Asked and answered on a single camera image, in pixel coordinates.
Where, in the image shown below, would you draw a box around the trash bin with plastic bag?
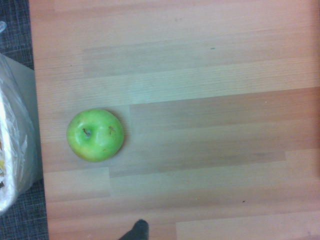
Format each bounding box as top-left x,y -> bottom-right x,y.
0,52 -> 43,217

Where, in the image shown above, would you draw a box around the green apple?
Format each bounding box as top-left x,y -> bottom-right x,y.
66,108 -> 125,163

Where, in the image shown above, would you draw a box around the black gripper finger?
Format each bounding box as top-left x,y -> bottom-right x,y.
117,219 -> 150,240

